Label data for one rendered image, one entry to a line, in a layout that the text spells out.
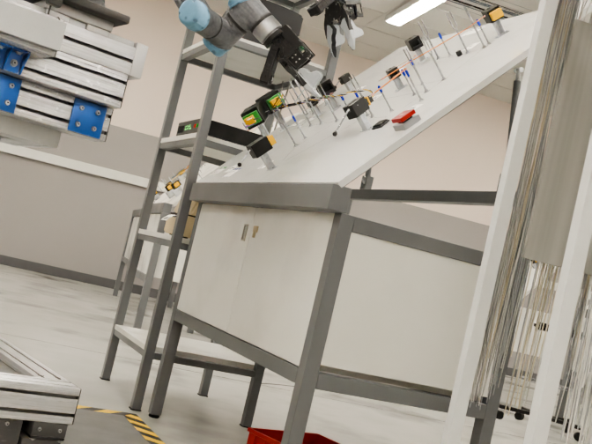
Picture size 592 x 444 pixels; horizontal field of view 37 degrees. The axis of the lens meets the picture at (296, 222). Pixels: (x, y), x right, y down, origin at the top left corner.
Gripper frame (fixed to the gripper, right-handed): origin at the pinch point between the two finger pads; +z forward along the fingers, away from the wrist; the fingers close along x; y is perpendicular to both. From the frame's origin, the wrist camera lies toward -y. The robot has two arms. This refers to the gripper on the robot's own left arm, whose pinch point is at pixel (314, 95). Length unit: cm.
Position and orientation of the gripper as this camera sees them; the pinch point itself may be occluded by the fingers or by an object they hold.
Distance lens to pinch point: 246.9
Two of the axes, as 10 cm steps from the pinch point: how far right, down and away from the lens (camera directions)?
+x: 2.0, -1.2, 9.7
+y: 7.3, -6.4, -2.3
